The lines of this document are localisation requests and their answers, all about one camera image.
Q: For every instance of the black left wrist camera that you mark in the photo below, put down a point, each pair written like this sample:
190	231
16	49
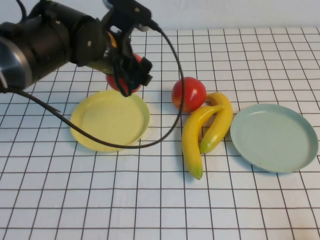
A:
130	12

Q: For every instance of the curved yellow banana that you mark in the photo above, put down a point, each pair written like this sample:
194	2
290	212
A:
220	122

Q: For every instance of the pale blue round plate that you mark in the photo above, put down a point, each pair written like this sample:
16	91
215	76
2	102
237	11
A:
272	140

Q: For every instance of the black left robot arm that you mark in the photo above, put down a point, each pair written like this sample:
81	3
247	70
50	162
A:
50	42

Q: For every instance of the yellow round plate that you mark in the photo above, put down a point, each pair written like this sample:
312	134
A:
107	122

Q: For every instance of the long yellow banana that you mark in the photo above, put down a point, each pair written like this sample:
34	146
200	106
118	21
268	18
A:
191	140

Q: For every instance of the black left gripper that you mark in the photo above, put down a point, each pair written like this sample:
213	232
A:
120	50

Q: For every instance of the red apple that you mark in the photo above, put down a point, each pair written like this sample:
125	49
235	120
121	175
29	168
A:
112	82
193	96

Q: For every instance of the white grid tablecloth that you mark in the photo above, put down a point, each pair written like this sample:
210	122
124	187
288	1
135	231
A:
160	200

